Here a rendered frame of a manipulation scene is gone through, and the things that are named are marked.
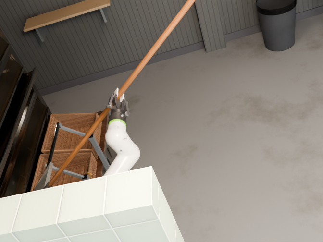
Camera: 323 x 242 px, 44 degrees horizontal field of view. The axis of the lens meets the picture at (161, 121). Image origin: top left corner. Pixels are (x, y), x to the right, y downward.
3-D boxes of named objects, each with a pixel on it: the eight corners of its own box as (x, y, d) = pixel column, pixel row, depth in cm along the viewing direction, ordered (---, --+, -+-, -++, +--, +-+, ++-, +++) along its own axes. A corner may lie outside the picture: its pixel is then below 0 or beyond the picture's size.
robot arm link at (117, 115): (130, 122, 203) (114, 114, 199) (118, 137, 209) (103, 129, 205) (130, 114, 207) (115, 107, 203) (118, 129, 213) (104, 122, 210)
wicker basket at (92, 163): (41, 220, 355) (26, 201, 337) (52, 172, 397) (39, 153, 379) (93, 209, 347) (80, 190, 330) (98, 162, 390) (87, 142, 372)
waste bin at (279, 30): (291, 29, 569) (288, -15, 526) (304, 47, 531) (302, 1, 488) (256, 39, 573) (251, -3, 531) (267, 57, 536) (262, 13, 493)
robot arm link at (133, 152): (96, 199, 183) (81, 195, 191) (109, 212, 190) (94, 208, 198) (137, 139, 200) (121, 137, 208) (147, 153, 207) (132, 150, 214)
